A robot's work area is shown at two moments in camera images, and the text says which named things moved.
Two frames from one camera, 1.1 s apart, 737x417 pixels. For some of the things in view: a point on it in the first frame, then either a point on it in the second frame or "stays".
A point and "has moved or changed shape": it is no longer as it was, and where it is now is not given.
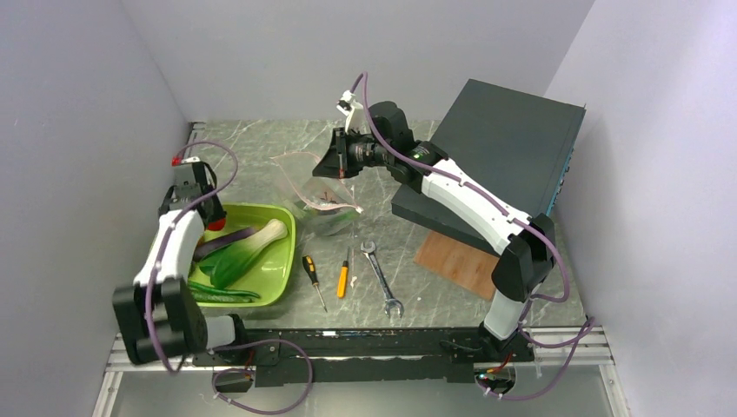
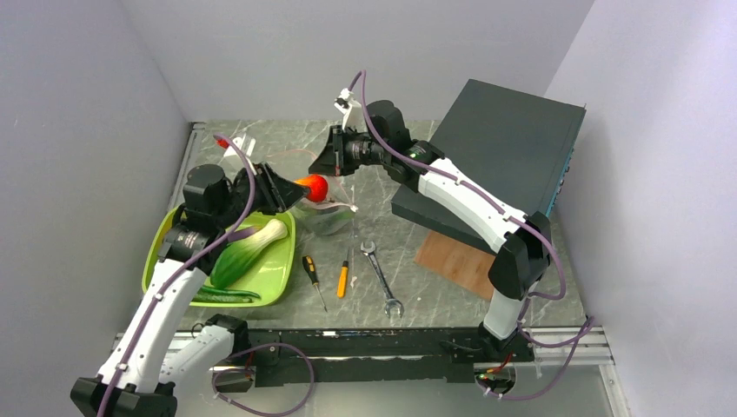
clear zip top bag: x=326 y=205 stays
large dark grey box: x=513 y=147 stays
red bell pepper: x=216 y=226 has moved or changed shape
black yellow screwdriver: x=310 y=268 stays
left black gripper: x=218 y=211 → x=278 y=194
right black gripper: x=336 y=162 stays
